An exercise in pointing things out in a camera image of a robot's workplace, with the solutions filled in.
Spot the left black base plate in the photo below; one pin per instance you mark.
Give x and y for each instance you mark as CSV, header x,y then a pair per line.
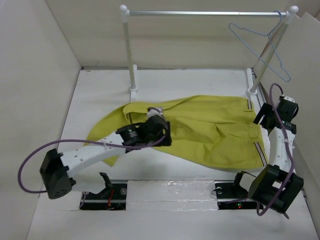
x,y
106,200

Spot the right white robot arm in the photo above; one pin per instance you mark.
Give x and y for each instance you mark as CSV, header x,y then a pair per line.
x,y
277,185

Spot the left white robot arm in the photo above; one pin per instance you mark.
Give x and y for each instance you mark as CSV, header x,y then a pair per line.
x,y
58,169

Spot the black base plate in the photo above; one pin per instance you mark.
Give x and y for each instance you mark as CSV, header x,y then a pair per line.
x,y
231,197
106,200

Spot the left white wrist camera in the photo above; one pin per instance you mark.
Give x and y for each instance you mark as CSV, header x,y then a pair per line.
x,y
155,111

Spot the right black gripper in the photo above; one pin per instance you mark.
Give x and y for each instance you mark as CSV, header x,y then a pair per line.
x,y
266,109

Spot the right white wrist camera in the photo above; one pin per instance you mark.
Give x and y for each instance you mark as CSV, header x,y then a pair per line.
x,y
287,98

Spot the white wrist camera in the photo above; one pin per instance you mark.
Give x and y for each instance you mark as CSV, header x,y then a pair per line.
x,y
287,98
155,111

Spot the yellow trousers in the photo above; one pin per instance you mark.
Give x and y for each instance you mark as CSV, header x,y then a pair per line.
x,y
212,131

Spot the blue wire hanger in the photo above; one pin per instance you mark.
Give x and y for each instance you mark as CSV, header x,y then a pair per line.
x,y
273,38

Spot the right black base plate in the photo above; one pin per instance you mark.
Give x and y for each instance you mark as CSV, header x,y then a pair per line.
x,y
231,197

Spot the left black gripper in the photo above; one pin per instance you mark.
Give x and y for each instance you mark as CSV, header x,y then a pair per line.
x,y
166,142

